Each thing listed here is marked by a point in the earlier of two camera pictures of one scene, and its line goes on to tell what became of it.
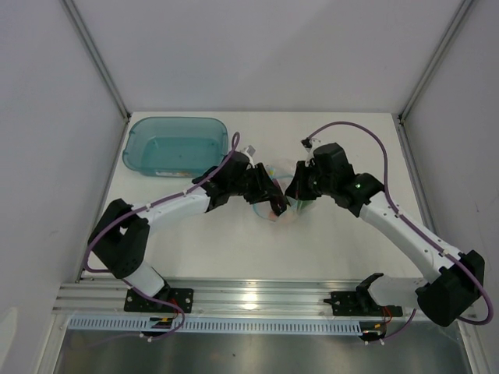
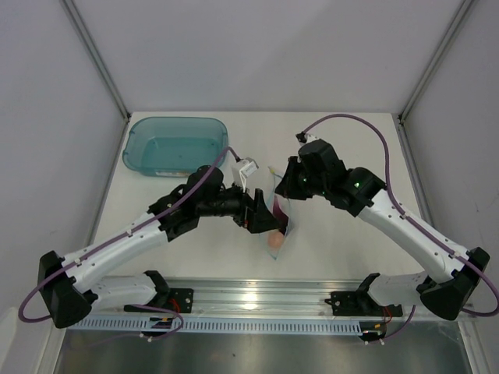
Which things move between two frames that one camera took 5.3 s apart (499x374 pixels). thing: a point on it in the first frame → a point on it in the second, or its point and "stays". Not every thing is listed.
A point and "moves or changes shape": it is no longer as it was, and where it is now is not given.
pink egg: (272, 216) moves or changes shape
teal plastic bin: (174, 146) stays
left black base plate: (138, 303) stays
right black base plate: (360, 303) stays
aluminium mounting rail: (213, 297) stays
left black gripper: (264, 188) → (259, 217)
